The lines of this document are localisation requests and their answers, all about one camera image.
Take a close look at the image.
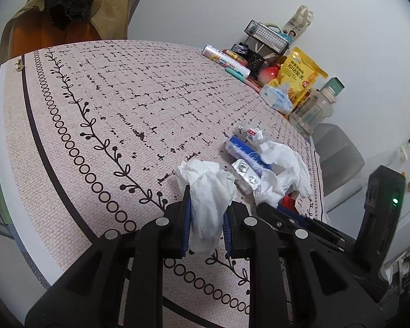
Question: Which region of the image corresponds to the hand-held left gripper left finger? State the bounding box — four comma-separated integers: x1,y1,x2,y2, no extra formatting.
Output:
25,184,192,328

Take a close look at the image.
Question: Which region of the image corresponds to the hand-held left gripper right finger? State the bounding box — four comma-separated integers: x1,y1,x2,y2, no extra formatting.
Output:
223,202,386,328

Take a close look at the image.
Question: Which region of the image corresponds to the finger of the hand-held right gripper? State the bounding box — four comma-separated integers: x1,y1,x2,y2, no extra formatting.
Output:
307,217,346,253
256,201,315,233

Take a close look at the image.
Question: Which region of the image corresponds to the small red wrapper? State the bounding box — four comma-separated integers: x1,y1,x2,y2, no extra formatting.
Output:
282,193,299,212

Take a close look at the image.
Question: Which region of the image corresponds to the white tissue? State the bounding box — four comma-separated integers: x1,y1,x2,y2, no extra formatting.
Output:
253,140,313,209
177,160,238,255

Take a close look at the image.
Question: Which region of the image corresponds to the silver blister pack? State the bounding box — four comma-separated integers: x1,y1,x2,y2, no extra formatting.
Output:
231,159,262,192

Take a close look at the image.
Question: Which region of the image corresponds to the blue packet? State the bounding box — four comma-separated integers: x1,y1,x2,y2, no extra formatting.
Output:
224,136,272,178

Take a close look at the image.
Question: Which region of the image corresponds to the clear plastic wrapper red label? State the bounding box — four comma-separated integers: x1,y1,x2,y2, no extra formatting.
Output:
233,125,270,147

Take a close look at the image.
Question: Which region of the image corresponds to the grey chair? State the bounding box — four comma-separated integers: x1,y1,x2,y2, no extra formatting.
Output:
309,123,365,212

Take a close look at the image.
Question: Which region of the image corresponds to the clear plastic water bottle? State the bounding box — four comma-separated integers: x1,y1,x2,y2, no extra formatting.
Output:
289,87,337,139

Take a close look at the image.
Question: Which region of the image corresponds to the blue white tissue pack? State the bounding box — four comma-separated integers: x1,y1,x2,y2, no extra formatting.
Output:
259,84,294,115

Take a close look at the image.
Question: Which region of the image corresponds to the patterned beige tablecloth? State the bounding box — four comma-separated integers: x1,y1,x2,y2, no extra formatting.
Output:
2,39,332,328

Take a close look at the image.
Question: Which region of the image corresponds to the yellow snack bag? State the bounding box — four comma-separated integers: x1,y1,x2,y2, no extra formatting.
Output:
267,47,329,110

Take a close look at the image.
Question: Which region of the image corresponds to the black pen holder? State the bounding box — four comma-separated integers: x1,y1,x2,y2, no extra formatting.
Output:
246,49,270,72

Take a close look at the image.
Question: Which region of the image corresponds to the red packet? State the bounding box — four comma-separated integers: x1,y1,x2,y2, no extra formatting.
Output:
222,48,248,67

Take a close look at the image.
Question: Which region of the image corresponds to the white printed roll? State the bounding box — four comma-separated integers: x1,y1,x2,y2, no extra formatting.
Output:
201,44,251,80

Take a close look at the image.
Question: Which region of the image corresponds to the brown coat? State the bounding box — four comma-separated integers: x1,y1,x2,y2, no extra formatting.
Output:
0,0,130,65

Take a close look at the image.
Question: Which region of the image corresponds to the black cloth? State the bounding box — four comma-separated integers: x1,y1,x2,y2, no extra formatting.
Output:
44,0,101,30

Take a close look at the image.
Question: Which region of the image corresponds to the black wire basket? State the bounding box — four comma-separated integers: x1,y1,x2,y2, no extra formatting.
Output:
243,20,291,55

